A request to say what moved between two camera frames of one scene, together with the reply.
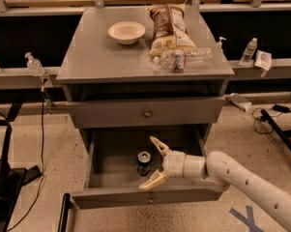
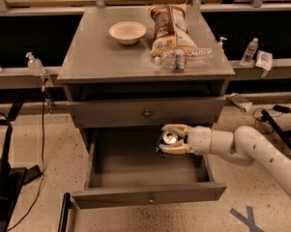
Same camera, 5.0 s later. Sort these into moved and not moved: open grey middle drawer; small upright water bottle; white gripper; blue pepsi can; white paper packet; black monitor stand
Moved: white gripper; blue pepsi can
Not moved: black monitor stand; open grey middle drawer; white paper packet; small upright water bottle
